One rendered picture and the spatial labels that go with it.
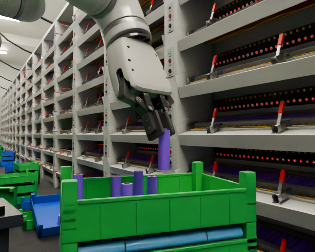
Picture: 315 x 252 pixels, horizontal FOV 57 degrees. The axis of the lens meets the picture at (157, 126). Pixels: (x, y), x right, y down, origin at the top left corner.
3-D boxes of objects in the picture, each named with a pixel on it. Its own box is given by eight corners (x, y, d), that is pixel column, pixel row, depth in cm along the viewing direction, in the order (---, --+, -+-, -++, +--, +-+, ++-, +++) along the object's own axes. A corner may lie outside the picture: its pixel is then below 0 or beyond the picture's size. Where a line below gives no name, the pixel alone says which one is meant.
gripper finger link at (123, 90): (126, 64, 49) (148, 88, 50) (106, 85, 43) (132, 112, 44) (130, 60, 48) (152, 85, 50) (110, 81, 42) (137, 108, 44)
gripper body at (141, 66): (136, 60, 58) (153, 110, 54) (93, 49, 50) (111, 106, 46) (162, 37, 53) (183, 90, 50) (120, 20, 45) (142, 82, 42)
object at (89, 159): (105, 171, 184) (99, 150, 183) (77, 163, 236) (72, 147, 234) (133, 161, 195) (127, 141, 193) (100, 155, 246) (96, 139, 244)
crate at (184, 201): (61, 245, 37) (62, 182, 37) (60, 207, 56) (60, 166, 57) (257, 222, 47) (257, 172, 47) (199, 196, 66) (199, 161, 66)
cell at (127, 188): (122, 228, 43) (122, 183, 43) (119, 224, 44) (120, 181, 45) (134, 226, 43) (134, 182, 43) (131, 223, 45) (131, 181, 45)
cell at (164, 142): (160, 170, 44) (161, 128, 45) (156, 169, 46) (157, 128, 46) (171, 170, 45) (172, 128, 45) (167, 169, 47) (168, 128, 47)
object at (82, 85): (106, 81, 186) (100, 60, 184) (77, 93, 237) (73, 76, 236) (133, 76, 196) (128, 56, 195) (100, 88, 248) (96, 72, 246)
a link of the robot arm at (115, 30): (129, 52, 58) (134, 65, 57) (93, 42, 51) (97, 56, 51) (158, 25, 53) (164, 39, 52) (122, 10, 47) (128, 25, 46)
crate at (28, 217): (23, 231, 163) (23, 216, 163) (18, 222, 180) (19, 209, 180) (76, 222, 179) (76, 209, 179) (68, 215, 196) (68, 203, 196)
